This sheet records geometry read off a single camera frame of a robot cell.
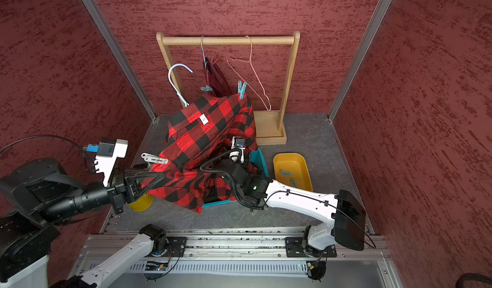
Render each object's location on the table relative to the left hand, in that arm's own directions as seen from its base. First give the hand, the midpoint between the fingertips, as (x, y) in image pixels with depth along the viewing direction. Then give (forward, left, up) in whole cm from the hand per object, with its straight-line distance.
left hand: (161, 181), depth 44 cm
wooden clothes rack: (+60, -33, -46) cm, 82 cm away
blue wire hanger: (+49, +13, -12) cm, 52 cm away
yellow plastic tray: (+31, -45, -44) cm, 69 cm away
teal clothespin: (+26, -39, -45) cm, 65 cm away
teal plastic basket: (+31, -25, -36) cm, 54 cm away
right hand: (+21, -12, -20) cm, 32 cm away
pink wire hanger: (+69, -24, -16) cm, 74 cm away
